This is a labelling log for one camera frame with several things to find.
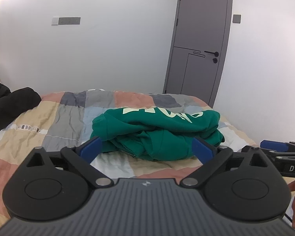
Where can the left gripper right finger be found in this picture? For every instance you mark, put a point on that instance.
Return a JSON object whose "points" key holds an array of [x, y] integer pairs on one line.
{"points": [[244, 186]]}

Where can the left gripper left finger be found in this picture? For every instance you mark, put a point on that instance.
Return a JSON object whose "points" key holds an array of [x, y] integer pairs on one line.
{"points": [[50, 185]]}

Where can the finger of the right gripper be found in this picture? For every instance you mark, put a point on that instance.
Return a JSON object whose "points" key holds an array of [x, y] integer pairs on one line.
{"points": [[275, 146]]}

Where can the green hoodie white print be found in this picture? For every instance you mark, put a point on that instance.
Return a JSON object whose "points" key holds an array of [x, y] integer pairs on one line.
{"points": [[156, 133]]}

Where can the grey bedroom door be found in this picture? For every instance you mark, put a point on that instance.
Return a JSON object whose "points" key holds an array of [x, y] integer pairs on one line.
{"points": [[198, 48]]}

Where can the black puffer jacket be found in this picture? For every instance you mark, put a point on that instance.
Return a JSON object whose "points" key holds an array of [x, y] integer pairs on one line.
{"points": [[12, 104]]}

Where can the small grey wall switch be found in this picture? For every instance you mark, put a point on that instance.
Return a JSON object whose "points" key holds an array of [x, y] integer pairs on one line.
{"points": [[236, 18]]}

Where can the grey wall switch panel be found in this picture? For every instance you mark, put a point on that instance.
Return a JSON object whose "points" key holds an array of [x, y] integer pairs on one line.
{"points": [[56, 21]]}

